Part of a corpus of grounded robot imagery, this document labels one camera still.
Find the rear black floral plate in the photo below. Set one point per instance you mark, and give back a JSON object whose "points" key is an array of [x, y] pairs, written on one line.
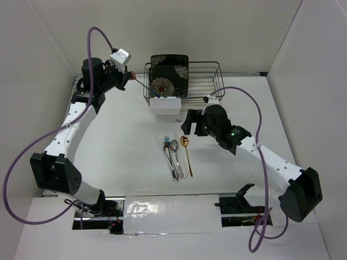
{"points": [[169, 60]]}

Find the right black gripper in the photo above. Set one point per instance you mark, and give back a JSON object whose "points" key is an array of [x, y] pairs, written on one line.
{"points": [[193, 116]]}

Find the blue handled utensil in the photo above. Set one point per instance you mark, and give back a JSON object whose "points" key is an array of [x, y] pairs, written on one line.
{"points": [[133, 77]]}

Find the white cutlery caddy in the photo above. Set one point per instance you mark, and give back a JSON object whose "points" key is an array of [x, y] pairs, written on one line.
{"points": [[162, 106]]}

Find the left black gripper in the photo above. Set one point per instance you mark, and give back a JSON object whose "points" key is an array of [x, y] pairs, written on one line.
{"points": [[123, 77]]}

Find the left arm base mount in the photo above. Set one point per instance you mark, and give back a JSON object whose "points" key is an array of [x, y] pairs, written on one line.
{"points": [[110, 219]]}

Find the blue fork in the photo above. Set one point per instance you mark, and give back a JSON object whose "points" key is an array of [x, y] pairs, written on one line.
{"points": [[167, 140]]}

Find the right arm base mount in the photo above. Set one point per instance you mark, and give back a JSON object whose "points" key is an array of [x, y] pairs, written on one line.
{"points": [[236, 210]]}

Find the black floral plate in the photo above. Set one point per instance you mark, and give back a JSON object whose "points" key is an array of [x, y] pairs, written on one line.
{"points": [[169, 60], [169, 80]]}

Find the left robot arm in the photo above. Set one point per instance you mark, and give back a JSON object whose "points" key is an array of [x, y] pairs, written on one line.
{"points": [[54, 168]]}

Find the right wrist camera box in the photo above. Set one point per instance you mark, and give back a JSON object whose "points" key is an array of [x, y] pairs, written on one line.
{"points": [[210, 100]]}

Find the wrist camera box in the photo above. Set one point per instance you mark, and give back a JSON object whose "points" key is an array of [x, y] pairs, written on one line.
{"points": [[120, 57], [210, 100]]}

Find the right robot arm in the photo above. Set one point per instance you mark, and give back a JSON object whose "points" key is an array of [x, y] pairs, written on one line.
{"points": [[301, 189]]}

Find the gold spoon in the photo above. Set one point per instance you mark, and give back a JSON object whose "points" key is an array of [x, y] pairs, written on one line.
{"points": [[184, 142]]}

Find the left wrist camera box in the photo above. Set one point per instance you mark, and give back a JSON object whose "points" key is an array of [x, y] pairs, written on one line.
{"points": [[120, 57]]}

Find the front black floral plate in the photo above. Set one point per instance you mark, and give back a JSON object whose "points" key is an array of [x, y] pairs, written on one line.
{"points": [[169, 80]]}

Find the grey wire dish rack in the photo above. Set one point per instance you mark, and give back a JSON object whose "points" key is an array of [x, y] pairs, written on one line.
{"points": [[204, 78]]}

